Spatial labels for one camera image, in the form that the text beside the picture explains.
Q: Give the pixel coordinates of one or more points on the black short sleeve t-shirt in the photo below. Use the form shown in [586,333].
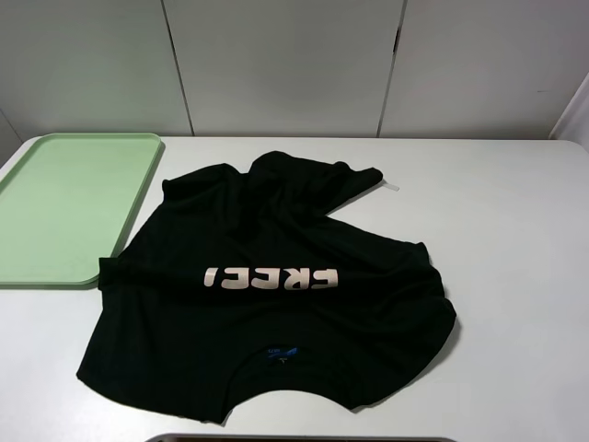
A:
[240,284]

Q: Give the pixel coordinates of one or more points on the light green plastic tray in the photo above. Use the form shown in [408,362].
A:
[70,201]

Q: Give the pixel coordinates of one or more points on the clear tape piece far right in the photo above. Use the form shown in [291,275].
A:
[389,186]

